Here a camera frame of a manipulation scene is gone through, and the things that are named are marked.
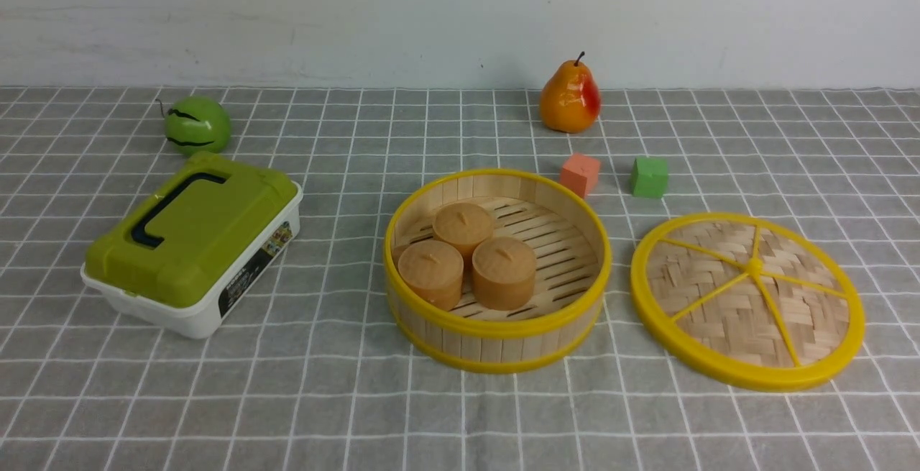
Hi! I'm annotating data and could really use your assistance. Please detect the woven bamboo steamer lid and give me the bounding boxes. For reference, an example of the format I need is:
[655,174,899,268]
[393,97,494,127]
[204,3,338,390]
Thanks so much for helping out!
[630,212,865,392]

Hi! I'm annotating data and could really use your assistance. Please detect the bamboo steamer basket yellow rim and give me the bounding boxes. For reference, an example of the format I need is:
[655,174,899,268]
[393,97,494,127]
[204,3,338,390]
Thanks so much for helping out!
[382,168,612,373]

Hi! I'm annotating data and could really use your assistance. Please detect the back brown steamed bun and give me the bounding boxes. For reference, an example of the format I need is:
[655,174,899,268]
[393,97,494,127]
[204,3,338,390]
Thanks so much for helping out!
[433,202,495,265]

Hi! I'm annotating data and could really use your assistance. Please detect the brown steamed bun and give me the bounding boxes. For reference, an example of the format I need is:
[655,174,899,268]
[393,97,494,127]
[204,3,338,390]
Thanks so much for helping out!
[471,237,538,311]
[433,202,495,265]
[397,239,464,311]

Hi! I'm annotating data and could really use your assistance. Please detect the left brown steamed bun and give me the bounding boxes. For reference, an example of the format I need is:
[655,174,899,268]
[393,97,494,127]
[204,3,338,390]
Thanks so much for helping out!
[397,239,464,311]

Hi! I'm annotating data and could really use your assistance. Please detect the right brown steamed bun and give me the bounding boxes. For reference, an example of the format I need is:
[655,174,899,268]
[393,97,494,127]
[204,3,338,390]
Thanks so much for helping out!
[471,237,538,311]

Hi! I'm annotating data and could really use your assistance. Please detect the salmon foam cube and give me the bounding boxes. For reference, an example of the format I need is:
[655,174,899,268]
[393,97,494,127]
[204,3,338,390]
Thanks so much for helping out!
[558,152,601,199]

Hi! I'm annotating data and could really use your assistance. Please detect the orange toy pear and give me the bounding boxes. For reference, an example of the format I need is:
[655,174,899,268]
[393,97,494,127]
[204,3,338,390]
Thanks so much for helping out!
[539,51,602,134]

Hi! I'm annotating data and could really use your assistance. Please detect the green foam cube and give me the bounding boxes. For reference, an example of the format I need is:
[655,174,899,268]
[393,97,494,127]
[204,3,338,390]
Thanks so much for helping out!
[630,156,669,199]

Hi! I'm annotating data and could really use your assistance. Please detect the grey checkered tablecloth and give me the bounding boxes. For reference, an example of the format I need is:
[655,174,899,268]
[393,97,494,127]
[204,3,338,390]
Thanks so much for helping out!
[1,86,919,470]

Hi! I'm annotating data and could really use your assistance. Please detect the green lidded white storage box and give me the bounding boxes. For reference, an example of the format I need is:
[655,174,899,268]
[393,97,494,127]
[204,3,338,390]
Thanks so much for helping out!
[80,152,303,339]

